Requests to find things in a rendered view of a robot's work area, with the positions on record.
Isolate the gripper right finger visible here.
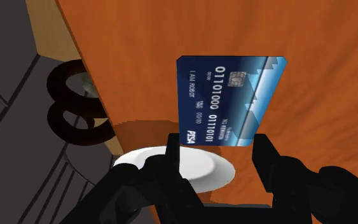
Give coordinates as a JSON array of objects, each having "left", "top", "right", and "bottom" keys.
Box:
[{"left": 252, "top": 133, "right": 358, "bottom": 224}]

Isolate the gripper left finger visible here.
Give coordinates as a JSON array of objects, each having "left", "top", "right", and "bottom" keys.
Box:
[{"left": 59, "top": 132, "right": 205, "bottom": 224}]

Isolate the white round plate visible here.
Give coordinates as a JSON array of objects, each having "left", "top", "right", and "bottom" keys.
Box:
[{"left": 113, "top": 145, "right": 236, "bottom": 194}]

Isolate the orange wooden table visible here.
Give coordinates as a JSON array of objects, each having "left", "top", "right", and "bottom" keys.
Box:
[{"left": 56, "top": 0, "right": 358, "bottom": 224}]

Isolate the blue bank card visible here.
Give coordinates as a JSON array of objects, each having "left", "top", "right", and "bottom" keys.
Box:
[{"left": 176, "top": 55, "right": 288, "bottom": 148}]

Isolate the black double ring frame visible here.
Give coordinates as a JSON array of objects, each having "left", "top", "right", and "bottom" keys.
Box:
[{"left": 46, "top": 59, "right": 117, "bottom": 147}]

